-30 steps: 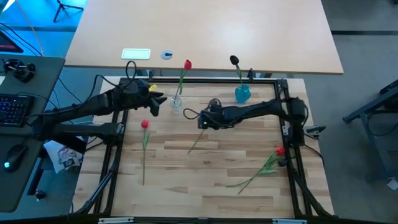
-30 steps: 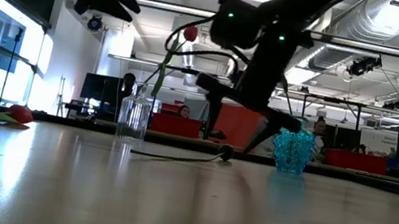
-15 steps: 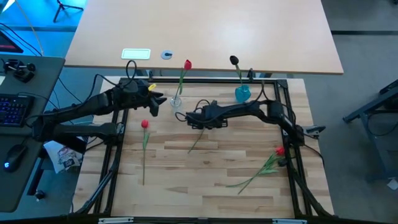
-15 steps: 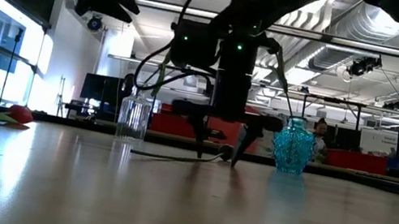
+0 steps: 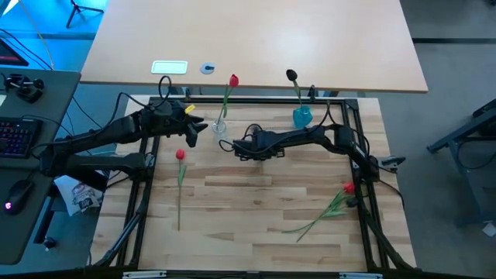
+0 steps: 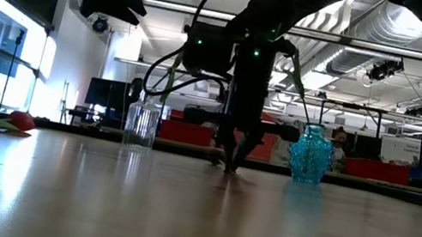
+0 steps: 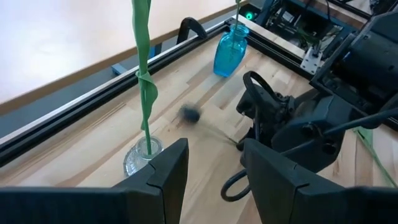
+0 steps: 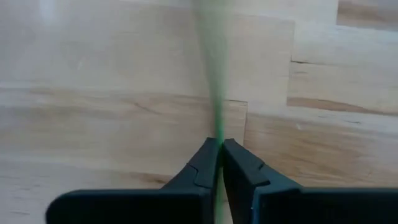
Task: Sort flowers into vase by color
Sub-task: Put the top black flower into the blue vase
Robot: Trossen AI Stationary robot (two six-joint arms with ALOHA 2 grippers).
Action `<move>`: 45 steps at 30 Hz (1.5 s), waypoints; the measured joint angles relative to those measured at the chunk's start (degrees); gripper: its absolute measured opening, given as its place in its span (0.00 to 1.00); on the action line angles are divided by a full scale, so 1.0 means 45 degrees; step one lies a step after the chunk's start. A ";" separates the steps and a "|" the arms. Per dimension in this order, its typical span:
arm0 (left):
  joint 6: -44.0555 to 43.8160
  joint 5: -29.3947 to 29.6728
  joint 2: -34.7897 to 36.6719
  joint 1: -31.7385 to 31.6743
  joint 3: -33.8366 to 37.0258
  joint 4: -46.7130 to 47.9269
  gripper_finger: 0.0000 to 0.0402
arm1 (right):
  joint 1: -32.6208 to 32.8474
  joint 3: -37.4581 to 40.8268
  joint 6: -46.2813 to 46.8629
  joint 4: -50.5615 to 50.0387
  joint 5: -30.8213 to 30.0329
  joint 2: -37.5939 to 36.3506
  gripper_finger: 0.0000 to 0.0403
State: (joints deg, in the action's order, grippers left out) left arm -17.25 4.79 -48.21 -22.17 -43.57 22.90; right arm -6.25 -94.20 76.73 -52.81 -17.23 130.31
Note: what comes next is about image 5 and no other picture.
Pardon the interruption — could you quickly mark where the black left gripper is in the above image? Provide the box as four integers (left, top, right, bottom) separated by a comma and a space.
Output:
168, 99, 209, 148

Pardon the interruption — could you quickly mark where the red tulip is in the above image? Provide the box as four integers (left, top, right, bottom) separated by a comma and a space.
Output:
174, 148, 188, 233
281, 181, 356, 234
217, 73, 240, 127

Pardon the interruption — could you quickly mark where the clear glass vase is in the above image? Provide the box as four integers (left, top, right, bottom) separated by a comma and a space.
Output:
212, 119, 229, 143

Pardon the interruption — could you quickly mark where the teal glass vase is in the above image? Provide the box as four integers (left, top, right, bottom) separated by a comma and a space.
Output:
292, 105, 314, 129

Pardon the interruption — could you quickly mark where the white rectangular desk plate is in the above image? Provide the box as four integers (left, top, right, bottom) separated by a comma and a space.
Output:
150, 60, 189, 75

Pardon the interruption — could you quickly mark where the large light wooden desk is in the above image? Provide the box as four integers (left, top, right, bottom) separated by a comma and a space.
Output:
79, 0, 429, 94

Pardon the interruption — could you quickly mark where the white printed paper bag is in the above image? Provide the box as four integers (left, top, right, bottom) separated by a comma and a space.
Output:
53, 174, 105, 217

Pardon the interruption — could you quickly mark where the dark grey desk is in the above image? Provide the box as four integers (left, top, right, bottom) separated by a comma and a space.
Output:
0, 65, 81, 267

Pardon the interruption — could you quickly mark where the black tripod stand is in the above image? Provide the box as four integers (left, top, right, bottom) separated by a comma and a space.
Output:
64, 0, 105, 29

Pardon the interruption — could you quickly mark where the black backlit keyboard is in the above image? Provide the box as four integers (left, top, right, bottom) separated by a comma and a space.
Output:
0, 117, 43, 160

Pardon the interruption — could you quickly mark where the black computer mouse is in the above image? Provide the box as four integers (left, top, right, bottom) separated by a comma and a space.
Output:
2, 178, 36, 216

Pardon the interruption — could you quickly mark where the black computer monitor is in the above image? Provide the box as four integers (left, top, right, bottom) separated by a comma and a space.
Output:
0, 38, 30, 67

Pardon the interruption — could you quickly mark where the black desk base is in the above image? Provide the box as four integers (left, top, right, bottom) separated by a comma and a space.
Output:
425, 98, 496, 229

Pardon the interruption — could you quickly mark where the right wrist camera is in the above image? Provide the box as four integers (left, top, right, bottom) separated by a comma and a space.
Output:
247, 129, 273, 146

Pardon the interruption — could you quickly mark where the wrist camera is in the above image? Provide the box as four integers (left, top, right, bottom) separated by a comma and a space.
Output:
153, 102, 174, 118
247, 129, 273, 146

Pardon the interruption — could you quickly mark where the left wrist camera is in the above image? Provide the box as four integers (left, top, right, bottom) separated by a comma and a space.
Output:
153, 102, 174, 118

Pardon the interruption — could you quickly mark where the black metal table frame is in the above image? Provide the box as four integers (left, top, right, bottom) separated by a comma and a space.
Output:
92, 95, 418, 272

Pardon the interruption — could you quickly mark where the black hanging cable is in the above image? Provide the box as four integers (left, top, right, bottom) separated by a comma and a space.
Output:
64, 95, 117, 148

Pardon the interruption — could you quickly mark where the white metal bracket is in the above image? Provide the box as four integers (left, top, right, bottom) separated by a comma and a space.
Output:
122, 270, 167, 279
339, 272, 384, 279

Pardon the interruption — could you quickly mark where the black clamp mount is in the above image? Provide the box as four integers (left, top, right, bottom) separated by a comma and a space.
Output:
2, 72, 46, 105

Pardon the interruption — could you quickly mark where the yellow cord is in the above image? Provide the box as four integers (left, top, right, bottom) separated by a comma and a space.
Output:
17, 0, 56, 71

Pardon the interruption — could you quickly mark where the black floor cable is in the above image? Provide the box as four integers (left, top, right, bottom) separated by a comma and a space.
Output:
0, 29, 53, 71

